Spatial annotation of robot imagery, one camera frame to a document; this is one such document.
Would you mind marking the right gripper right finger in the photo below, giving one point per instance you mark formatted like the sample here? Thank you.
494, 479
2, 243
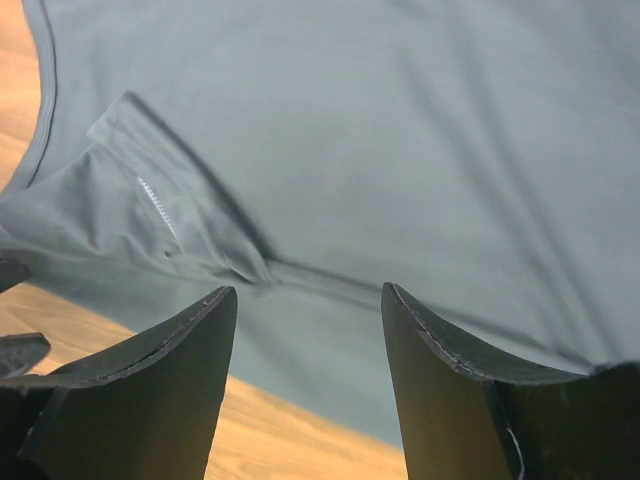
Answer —
468, 410

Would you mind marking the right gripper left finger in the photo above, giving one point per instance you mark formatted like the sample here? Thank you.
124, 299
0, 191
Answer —
145, 408

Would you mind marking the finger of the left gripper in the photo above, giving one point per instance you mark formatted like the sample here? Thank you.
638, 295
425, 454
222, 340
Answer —
19, 353
12, 273

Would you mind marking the grey t shirt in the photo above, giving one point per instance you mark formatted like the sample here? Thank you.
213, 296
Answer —
484, 155

